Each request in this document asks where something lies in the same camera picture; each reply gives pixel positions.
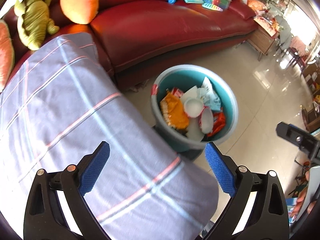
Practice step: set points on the plaid grey tablecloth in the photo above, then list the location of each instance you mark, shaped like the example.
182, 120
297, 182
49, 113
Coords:
60, 106

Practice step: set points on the white blue tissue packet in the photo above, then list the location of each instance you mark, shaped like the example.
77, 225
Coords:
208, 96

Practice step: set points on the wooden side table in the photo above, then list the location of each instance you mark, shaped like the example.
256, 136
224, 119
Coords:
263, 38

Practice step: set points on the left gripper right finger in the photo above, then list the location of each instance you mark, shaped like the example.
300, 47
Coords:
268, 218

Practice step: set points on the orange carrot plush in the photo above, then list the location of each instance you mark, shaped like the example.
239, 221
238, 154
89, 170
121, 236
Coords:
80, 11

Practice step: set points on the clear orange snack bag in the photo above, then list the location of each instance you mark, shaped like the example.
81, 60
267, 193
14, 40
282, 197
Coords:
173, 112

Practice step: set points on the white paper napkin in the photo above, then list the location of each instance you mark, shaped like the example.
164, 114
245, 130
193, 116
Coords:
193, 130

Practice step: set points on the orange Ovaltine wrapper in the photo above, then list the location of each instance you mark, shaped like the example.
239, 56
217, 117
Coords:
219, 123

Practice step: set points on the teal trash bin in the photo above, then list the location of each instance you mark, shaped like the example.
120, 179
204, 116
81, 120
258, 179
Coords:
178, 80

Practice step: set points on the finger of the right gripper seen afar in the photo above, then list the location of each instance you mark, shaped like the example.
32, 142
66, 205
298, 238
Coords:
294, 135

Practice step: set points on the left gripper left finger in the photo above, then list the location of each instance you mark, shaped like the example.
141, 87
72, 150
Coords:
44, 217

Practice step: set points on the pink strawberry plush pillow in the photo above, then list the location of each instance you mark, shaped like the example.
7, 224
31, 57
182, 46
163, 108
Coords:
7, 55

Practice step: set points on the dark red leather sofa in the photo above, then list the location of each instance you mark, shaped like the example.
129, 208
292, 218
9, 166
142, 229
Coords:
137, 39

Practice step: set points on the green dinosaur plush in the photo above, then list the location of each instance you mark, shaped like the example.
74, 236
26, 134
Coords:
34, 22

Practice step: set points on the pink paper cup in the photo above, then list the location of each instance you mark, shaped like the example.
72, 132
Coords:
193, 107

